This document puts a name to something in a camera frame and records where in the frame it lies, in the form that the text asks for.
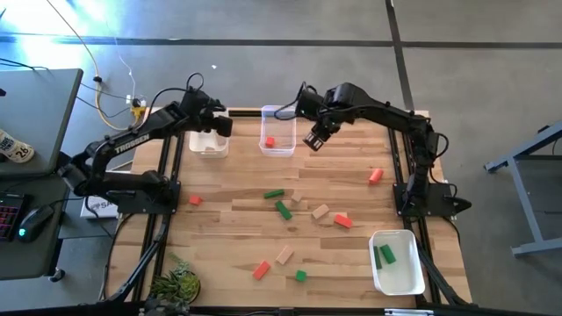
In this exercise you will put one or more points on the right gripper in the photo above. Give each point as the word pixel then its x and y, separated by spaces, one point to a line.
pixel 331 120

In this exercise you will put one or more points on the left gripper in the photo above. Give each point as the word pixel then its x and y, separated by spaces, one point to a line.
pixel 205 114

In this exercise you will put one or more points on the red cube block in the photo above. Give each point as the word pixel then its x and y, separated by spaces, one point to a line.
pixel 195 200
pixel 269 141

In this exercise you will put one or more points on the natural wood cube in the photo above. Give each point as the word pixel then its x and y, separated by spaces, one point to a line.
pixel 297 196

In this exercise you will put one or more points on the green long block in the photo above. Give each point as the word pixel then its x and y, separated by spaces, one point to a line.
pixel 274 193
pixel 388 254
pixel 283 210

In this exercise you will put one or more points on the red rounded block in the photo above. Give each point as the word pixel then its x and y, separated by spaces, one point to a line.
pixel 375 176

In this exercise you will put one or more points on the natural wood block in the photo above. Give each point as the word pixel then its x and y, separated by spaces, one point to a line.
pixel 320 211
pixel 284 254

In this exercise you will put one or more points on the green cube block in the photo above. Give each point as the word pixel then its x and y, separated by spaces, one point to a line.
pixel 300 275

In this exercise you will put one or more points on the red long block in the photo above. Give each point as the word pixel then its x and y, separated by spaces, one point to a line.
pixel 261 270

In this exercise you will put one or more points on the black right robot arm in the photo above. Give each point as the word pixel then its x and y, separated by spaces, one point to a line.
pixel 395 115

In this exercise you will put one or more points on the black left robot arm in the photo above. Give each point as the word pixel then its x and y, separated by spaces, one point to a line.
pixel 131 140

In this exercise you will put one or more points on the clear plastic bin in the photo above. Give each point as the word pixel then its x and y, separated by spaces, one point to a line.
pixel 285 131

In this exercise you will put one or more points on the white plastic bin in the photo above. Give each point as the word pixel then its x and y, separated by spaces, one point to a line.
pixel 206 149
pixel 401 281

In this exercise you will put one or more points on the yellow plug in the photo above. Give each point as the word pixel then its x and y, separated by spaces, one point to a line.
pixel 138 111

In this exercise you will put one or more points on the white printed box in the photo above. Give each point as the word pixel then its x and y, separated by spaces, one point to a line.
pixel 98 207

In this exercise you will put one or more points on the grey side table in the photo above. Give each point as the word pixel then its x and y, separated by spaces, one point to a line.
pixel 39 109

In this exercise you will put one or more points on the potted green plant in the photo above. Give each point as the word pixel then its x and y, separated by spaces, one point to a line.
pixel 175 285

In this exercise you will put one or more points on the white printed can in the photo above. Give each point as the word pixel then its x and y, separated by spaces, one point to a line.
pixel 15 149

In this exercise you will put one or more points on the black computer mouse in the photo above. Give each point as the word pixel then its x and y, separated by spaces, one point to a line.
pixel 35 221

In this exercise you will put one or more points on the black caster wheel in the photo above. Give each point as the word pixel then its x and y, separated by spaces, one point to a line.
pixel 56 275

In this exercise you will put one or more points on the backlit keyboard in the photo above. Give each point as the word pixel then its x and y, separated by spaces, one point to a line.
pixel 9 217

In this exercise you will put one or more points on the dark desk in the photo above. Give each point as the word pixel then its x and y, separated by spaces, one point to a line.
pixel 30 259

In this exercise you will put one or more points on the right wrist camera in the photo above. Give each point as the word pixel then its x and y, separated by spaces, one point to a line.
pixel 309 105

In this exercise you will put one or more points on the black frame cross rail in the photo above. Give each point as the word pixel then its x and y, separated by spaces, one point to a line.
pixel 342 313
pixel 243 113

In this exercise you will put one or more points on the black frame side rail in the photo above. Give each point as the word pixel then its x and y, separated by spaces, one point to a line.
pixel 393 153
pixel 163 153

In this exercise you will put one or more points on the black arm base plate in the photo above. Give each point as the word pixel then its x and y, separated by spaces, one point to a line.
pixel 131 204
pixel 439 206

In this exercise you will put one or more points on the silver metal bracket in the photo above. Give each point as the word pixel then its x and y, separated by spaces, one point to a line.
pixel 408 312

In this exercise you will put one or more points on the blue-grey table frame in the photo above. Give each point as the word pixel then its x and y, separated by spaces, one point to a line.
pixel 527 193

